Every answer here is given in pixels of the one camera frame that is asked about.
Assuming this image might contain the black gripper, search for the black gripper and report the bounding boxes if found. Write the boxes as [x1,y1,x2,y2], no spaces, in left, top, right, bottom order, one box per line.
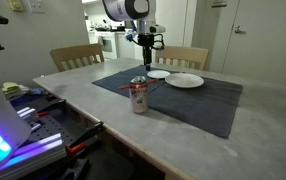
[138,33,156,72]

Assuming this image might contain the red white drink can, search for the red white drink can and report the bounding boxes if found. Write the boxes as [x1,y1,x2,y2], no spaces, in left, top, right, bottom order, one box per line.
[128,75,150,115]

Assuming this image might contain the small white plate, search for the small white plate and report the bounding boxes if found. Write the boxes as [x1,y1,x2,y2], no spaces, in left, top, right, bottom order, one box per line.
[146,69,172,80]

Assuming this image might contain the white kitchen cabinet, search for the white kitchen cabinet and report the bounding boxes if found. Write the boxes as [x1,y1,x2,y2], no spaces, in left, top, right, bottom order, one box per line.
[115,30,137,60]

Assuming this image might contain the dark blue cloth mat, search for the dark blue cloth mat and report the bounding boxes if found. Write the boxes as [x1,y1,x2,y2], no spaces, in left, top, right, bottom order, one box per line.
[91,64,167,101]
[137,68,244,139]

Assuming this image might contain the light wooden slat chair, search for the light wooden slat chair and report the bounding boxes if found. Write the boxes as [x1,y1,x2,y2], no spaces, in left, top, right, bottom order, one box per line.
[48,43,106,73]
[153,45,210,71]

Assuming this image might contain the large white plate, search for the large white plate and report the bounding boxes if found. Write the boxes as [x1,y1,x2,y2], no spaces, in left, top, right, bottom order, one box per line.
[164,72,205,89]

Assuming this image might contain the white kitchen stove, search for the white kitchen stove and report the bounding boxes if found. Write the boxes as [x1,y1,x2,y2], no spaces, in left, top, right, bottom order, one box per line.
[96,30,119,61]

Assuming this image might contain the white sliding door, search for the white sliding door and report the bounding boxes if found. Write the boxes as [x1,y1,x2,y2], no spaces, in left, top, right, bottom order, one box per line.
[148,0,198,64]

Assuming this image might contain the small blue object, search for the small blue object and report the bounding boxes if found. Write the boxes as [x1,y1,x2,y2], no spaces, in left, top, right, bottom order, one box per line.
[29,87,46,96]

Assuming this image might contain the black perforated breadboard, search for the black perforated breadboard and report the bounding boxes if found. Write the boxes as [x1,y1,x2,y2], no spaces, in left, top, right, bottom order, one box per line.
[26,114,84,148]

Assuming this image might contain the short silver metal bars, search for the short silver metal bars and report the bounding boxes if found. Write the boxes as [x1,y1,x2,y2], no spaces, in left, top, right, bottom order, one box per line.
[16,105,42,133]

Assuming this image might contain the green yellow cloth stack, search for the green yellow cloth stack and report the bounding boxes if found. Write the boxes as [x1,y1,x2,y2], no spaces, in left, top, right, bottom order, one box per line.
[1,81,31,99]

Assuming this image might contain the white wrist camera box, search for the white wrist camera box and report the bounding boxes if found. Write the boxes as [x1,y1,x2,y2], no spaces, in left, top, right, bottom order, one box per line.
[148,24,167,35]

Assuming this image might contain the black clamp orange handle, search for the black clamp orange handle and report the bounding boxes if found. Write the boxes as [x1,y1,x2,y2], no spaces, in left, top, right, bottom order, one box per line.
[35,98,67,118]
[64,120,106,157]

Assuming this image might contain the grey wall sign box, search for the grey wall sign box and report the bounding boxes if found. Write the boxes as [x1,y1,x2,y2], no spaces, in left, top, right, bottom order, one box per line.
[211,0,229,8]

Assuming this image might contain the silver door lever handle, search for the silver door lever handle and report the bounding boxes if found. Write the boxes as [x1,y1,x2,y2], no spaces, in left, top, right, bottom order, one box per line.
[233,24,247,35]

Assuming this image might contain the white light switch plate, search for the white light switch plate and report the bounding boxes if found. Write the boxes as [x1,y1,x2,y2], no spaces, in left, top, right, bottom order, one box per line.
[27,0,46,14]

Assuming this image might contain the yellowish wall thermostat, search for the yellowish wall thermostat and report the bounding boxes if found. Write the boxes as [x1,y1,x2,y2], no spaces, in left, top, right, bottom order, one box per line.
[7,0,25,12]

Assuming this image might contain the aluminium extrusion rail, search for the aluminium extrusion rail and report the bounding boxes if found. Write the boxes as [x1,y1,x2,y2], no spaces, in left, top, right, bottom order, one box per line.
[0,132,68,180]

